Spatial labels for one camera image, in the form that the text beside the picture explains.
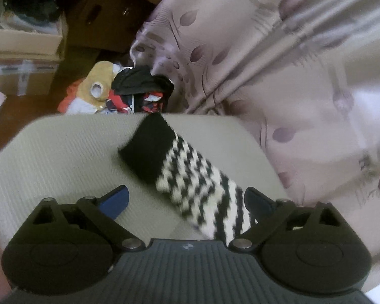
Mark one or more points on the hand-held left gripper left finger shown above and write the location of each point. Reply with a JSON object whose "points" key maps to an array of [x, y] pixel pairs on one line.
{"points": [[115, 201]]}

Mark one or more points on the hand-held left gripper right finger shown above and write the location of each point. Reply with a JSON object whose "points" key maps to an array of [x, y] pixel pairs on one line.
{"points": [[256, 202]]}

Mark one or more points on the black and white striped sock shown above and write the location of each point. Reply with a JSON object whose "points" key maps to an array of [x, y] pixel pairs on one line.
{"points": [[190, 171]]}

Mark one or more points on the beige mesh seat cushion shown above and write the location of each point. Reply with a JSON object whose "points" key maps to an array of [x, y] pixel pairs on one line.
{"points": [[66, 158]]}

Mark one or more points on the red blue patterned cloth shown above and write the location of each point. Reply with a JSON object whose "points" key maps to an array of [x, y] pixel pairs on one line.
{"points": [[122, 103]]}

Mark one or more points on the white cloth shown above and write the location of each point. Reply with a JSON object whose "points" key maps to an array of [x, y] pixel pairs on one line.
{"points": [[80, 106]]}

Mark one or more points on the orange cloth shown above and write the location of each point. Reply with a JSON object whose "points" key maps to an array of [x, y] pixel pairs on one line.
{"points": [[68, 99]]}

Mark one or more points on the black cloth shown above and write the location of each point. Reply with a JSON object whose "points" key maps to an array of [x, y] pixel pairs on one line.
{"points": [[136, 80]]}

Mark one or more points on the tan plush item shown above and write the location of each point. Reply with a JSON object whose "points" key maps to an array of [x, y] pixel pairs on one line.
{"points": [[93, 79]]}

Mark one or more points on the pink floral curtain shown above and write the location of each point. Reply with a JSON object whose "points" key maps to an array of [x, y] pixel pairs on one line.
{"points": [[272, 69]]}

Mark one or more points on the taped cardboard box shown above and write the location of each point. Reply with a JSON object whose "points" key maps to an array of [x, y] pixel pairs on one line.
{"points": [[22, 76]]}

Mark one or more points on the large brown cardboard box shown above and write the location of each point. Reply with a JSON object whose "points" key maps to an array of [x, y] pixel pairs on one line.
{"points": [[110, 25]]}

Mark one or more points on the open cardboard box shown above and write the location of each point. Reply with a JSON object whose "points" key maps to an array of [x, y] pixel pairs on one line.
{"points": [[28, 42]]}

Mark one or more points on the dark cloth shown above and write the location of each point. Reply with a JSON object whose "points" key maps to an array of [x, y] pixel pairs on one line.
{"points": [[31, 8]]}

